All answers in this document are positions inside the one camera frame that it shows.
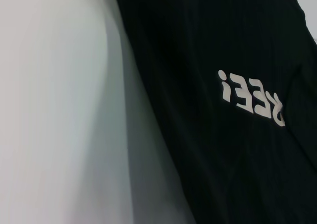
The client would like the black shirt with FREE print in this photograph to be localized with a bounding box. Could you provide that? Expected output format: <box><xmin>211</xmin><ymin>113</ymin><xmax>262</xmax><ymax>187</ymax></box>
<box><xmin>110</xmin><ymin>0</ymin><xmax>317</xmax><ymax>224</ymax></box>

